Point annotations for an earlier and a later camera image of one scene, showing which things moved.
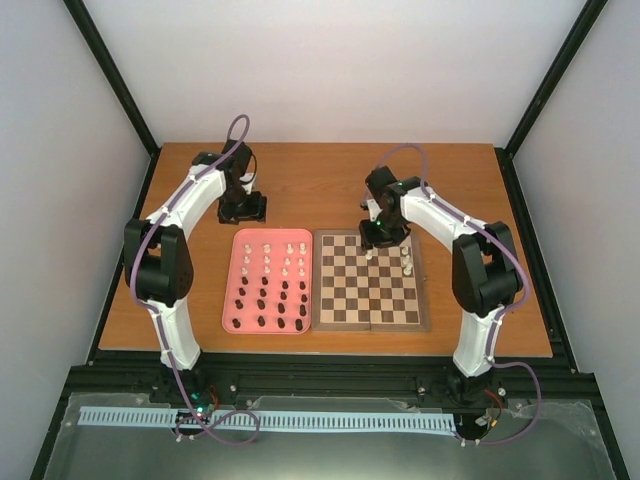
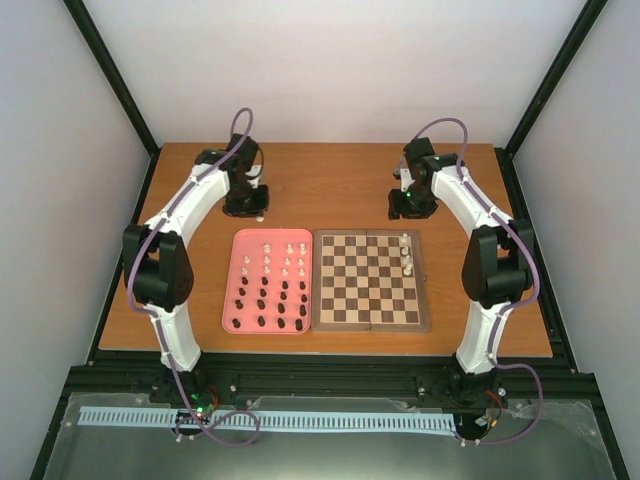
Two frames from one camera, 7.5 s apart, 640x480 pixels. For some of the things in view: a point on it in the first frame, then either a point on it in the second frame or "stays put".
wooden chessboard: x=360 y=290 stays put
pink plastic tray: x=269 y=282 stays put
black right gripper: x=369 y=241 -> x=396 y=208
